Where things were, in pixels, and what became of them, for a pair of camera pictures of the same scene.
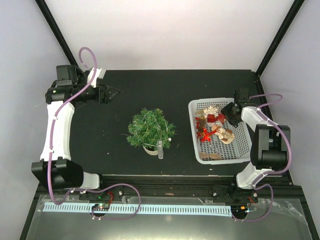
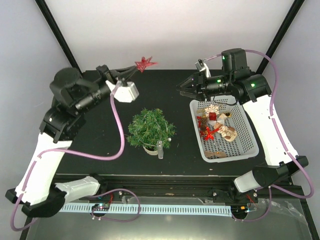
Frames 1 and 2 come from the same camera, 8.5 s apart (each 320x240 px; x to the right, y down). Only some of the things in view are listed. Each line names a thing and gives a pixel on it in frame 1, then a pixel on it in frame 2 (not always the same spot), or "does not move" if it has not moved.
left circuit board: (101, 207) does not move
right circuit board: (239, 209) does not move
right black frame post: (296, 8) does not move
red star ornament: (221, 117) to (142, 65)
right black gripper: (225, 110) to (201, 86)
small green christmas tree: (148, 128) does not move
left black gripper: (103, 99) to (113, 75)
